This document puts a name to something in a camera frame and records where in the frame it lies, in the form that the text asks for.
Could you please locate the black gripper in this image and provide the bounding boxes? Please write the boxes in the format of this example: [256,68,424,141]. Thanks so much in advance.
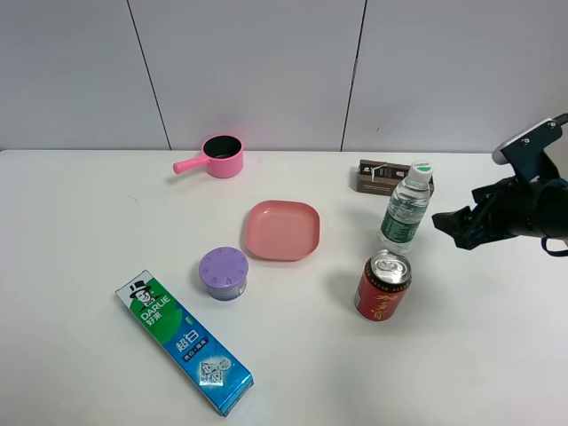
[431,176,567,250]

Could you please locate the clear water bottle green label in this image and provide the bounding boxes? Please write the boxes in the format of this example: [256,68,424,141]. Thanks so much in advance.
[380,162,433,254]

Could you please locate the red drink can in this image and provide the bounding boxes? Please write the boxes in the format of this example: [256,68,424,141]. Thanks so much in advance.
[354,249,412,321]

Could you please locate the brown cardboard box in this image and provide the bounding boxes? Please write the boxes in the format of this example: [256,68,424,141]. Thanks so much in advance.
[356,160,411,196]

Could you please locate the pink square plate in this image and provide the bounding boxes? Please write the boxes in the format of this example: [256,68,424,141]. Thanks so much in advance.
[244,200,320,262]

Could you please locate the purple lidded jar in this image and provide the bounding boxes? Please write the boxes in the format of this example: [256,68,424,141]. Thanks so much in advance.
[198,247,249,301]

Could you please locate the pink toy saucepan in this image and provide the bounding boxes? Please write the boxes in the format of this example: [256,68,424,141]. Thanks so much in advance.
[172,135,243,178]

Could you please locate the Darlie toothpaste box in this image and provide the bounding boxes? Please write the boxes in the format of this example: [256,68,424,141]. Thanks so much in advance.
[115,270,254,417]

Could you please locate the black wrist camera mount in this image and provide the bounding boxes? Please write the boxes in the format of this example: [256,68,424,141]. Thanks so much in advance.
[492,113,567,184]

